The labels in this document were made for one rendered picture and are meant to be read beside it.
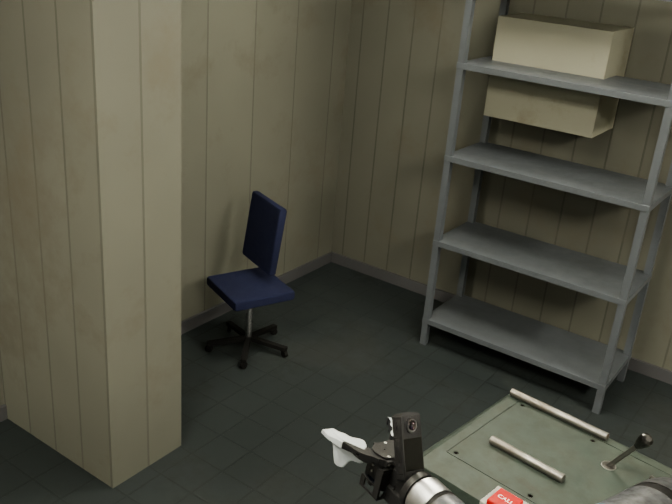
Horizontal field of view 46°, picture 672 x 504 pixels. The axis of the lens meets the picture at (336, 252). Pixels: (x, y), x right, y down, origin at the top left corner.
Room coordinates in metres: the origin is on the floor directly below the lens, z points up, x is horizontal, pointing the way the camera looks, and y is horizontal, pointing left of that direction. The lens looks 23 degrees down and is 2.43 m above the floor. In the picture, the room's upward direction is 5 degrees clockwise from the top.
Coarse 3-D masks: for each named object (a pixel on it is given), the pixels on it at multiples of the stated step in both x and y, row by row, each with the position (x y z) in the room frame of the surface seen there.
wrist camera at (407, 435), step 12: (396, 420) 1.11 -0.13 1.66; (408, 420) 1.11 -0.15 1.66; (420, 420) 1.13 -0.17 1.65; (396, 432) 1.10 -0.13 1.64; (408, 432) 1.10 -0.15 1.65; (420, 432) 1.11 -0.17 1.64; (396, 444) 1.09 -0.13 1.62; (408, 444) 1.09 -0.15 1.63; (420, 444) 1.10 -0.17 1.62; (396, 456) 1.09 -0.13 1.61; (408, 456) 1.08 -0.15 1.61; (420, 456) 1.09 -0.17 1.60; (396, 468) 1.08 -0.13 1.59; (408, 468) 1.07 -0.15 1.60; (420, 468) 1.08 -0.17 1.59
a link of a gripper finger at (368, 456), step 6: (342, 444) 1.13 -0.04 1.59; (348, 444) 1.12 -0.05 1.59; (348, 450) 1.12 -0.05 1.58; (354, 450) 1.11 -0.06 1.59; (360, 450) 1.11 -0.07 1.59; (366, 450) 1.11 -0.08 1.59; (372, 450) 1.12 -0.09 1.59; (360, 456) 1.10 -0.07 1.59; (366, 456) 1.10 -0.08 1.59; (372, 456) 1.10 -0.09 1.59; (378, 456) 1.10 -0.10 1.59; (366, 462) 1.10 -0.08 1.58; (372, 462) 1.10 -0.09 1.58
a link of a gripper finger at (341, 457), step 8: (328, 432) 1.16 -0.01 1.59; (336, 432) 1.15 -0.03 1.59; (336, 440) 1.14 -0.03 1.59; (344, 440) 1.13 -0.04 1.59; (352, 440) 1.14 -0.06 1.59; (360, 440) 1.14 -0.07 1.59; (336, 448) 1.14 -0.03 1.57; (336, 456) 1.14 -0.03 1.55; (344, 456) 1.13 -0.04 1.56; (352, 456) 1.13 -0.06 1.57; (336, 464) 1.14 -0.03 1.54; (344, 464) 1.13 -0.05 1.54
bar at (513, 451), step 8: (496, 440) 1.62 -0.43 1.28; (504, 448) 1.60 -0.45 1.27; (512, 448) 1.59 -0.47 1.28; (520, 456) 1.57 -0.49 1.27; (528, 456) 1.56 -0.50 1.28; (528, 464) 1.55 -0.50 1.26; (536, 464) 1.54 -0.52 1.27; (544, 464) 1.54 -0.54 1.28; (544, 472) 1.52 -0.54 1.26; (552, 472) 1.51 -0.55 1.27; (560, 472) 1.51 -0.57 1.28; (560, 480) 1.50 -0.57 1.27
